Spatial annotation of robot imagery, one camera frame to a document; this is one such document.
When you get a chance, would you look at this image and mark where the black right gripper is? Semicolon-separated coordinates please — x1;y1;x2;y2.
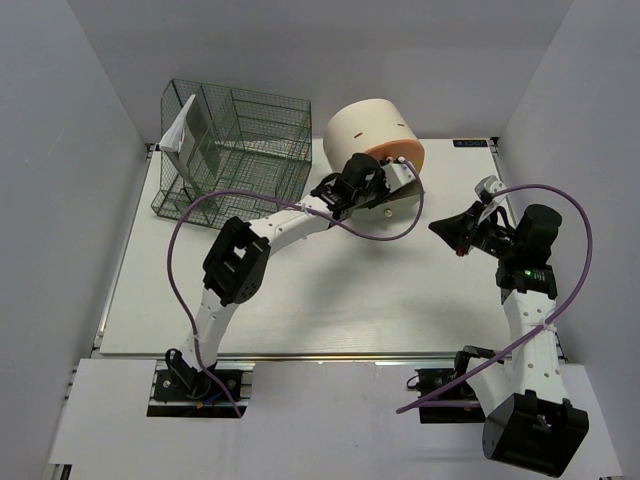
430;200;521;260

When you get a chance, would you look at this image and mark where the round drawer organizer box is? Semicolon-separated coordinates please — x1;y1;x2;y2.
323;98;427;224

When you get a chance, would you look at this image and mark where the Canon manual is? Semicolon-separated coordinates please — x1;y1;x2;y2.
160;94;221;204

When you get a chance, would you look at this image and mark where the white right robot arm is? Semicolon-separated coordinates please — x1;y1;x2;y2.
429;201;589;478

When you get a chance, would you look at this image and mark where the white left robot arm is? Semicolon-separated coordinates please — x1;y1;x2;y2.
176;153;419;399

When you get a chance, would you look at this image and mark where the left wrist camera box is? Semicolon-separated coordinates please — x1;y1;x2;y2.
382;157;416;193

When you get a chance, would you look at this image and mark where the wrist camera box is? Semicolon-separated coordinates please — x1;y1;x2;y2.
474;175;505;206
382;157;416;193

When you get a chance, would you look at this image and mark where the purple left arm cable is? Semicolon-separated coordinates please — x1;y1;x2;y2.
164;158;429;419

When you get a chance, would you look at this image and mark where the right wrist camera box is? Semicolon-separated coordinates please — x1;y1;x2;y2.
474;175;505;206

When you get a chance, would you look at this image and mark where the green wire mesh organizer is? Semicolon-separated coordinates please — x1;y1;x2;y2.
151;79;312;229

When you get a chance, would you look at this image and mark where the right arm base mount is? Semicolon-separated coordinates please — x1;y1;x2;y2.
406;345;496;425

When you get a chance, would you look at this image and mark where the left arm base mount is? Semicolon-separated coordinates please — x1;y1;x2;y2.
146;348;253;419

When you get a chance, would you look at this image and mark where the aluminium mounting rail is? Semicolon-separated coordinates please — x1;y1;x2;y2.
90;348;456;368

